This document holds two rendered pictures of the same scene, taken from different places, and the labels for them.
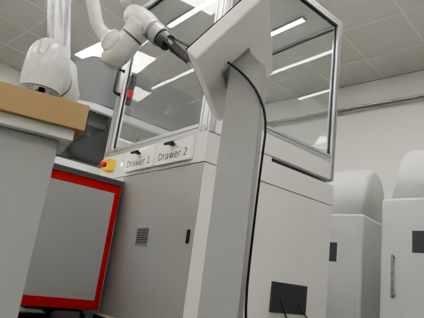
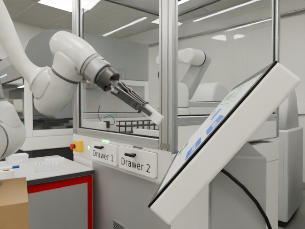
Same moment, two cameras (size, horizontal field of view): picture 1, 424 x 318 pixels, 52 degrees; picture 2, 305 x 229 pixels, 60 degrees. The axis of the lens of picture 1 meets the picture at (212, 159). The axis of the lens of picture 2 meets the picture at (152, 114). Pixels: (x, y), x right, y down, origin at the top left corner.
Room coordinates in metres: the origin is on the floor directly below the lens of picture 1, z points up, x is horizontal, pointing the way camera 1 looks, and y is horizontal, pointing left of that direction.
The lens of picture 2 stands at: (0.75, 0.12, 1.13)
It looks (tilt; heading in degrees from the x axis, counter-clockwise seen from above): 1 degrees down; 359
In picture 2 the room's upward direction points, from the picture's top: straight up
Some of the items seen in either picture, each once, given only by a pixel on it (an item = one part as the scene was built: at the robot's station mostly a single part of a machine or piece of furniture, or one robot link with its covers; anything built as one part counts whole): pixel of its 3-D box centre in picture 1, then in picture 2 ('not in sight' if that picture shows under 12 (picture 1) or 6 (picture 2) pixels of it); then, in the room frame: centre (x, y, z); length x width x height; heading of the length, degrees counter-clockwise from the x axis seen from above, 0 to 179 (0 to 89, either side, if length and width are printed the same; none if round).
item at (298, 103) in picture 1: (285, 58); (234, 33); (2.15, -0.33, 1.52); 0.87 x 0.01 x 0.86; 129
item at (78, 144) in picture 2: (108, 165); (77, 146); (2.51, 0.60, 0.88); 0.07 x 0.05 x 0.07; 39
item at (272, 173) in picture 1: (212, 180); (170, 145); (2.53, -0.02, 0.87); 1.02 x 0.95 x 0.14; 39
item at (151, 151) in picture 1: (139, 159); (104, 152); (2.26, 0.38, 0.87); 0.29 x 0.02 x 0.11; 39
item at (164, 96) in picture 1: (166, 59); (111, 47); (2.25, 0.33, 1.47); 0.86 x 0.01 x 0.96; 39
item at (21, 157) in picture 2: not in sight; (17, 158); (2.55, 1.02, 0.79); 0.13 x 0.09 x 0.05; 128
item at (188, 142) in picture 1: (174, 151); (136, 161); (2.02, 0.18, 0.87); 0.29 x 0.02 x 0.11; 39
